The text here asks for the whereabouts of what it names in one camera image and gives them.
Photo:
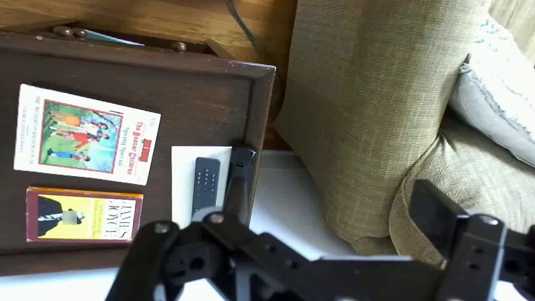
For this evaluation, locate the dark brown wooden nightstand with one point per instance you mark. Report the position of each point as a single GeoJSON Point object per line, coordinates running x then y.
{"type": "Point", "coordinates": [194, 101]}

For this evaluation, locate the white paperback book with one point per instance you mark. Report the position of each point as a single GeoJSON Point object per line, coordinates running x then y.
{"type": "Point", "coordinates": [84, 134]}

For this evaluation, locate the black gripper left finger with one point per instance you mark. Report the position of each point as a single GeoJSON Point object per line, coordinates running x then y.
{"type": "Point", "coordinates": [167, 251]}

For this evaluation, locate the pale teal thin book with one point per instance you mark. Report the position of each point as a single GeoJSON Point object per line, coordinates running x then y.
{"type": "Point", "coordinates": [111, 37]}

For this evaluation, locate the flat black remote control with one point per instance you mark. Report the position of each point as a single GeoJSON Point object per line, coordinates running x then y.
{"type": "Point", "coordinates": [204, 184]}

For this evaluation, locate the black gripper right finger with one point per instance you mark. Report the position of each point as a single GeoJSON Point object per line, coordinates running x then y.
{"type": "Point", "coordinates": [473, 251]}

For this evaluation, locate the white throw pillow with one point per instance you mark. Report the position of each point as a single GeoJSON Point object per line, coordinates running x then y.
{"type": "Point", "coordinates": [502, 101]}

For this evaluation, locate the olive fabric sofa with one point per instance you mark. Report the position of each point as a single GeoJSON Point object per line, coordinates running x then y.
{"type": "Point", "coordinates": [356, 111]}

